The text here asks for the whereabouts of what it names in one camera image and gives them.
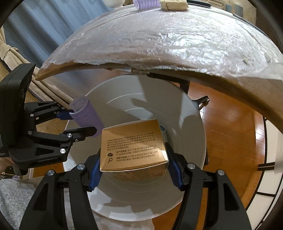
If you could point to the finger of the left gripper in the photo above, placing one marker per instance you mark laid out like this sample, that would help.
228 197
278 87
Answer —
41 112
54 143

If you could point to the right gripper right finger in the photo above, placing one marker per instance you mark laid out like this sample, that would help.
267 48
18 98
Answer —
224 209

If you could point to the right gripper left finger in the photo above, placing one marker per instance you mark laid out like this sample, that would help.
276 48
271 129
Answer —
48 205

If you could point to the gold cardboard box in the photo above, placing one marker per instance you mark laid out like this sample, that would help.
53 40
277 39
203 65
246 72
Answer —
133 151

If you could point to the shoji screen divider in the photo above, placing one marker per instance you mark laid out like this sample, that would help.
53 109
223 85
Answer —
269 186

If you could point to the beige curtain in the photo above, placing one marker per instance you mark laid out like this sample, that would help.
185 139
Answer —
22 79

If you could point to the blue curtain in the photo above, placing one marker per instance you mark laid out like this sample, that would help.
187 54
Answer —
37 28

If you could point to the white ceramic bowl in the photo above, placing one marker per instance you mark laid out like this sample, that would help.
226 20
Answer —
114 3

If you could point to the black table leg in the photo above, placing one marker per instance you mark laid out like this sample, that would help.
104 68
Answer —
183 90

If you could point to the beige crumpled lump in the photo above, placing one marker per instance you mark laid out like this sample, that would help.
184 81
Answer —
174 5

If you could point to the black tablet case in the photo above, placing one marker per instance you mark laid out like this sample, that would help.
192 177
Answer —
199 3

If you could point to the grey speaker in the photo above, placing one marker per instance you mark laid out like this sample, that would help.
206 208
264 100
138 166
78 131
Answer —
239 10

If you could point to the light blue cup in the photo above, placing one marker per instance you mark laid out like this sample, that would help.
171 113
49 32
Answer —
228 8

